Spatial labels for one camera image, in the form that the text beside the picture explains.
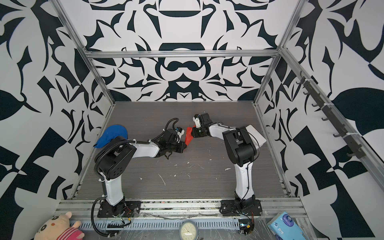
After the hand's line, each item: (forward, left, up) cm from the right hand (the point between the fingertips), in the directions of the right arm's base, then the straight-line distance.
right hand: (194, 131), depth 101 cm
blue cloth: (-2, +54, +4) cm, 54 cm away
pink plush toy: (-52, +58, +7) cm, 78 cm away
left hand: (-9, +4, +1) cm, 10 cm away
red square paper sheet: (-4, +4, -1) cm, 5 cm away
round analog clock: (-53, +3, +3) cm, 53 cm away
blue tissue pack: (-52, -38, +3) cm, 65 cm away
